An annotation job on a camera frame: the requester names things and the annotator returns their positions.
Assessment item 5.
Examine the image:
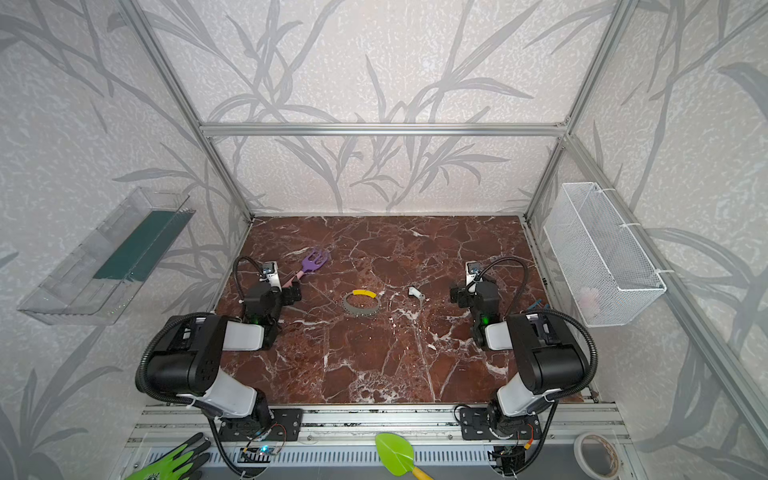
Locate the keyring strap with yellow tag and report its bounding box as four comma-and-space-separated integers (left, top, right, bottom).
341, 289, 383, 319

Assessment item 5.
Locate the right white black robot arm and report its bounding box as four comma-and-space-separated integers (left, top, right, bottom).
449, 281, 598, 431

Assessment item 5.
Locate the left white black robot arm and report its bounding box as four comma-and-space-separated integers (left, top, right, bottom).
135, 281, 302, 430

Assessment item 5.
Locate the purple toy rake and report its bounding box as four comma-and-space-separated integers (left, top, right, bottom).
283, 249, 330, 288

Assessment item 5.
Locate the blue toy rake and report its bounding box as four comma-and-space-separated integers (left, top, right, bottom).
527, 299, 550, 311

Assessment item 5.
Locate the pink object in basket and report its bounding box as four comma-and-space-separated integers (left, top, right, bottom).
577, 287, 601, 320

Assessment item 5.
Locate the green toy shovel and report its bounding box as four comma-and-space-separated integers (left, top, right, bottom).
375, 433, 432, 480

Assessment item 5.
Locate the green black work glove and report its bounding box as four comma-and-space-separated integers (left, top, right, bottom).
127, 432, 211, 480

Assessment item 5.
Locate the tape roll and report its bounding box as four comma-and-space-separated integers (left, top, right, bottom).
573, 432, 622, 480

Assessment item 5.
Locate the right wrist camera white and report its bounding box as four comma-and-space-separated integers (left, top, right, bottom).
465, 261, 483, 286

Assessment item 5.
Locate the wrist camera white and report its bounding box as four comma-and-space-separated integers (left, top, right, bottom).
465, 261, 483, 286
261, 261, 282, 290

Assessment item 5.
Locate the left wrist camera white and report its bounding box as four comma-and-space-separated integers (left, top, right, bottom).
261, 261, 282, 290

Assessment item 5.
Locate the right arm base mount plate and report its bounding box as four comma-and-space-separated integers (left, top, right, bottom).
453, 404, 542, 441

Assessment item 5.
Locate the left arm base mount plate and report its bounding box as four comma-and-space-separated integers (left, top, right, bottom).
218, 408, 304, 442

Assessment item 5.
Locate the white wire mesh basket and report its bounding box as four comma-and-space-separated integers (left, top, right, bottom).
544, 182, 667, 327

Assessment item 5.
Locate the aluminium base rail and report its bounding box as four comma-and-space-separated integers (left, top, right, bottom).
119, 403, 637, 480

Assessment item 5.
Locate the clear plastic wall tray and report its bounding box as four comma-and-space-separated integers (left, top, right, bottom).
18, 187, 195, 326

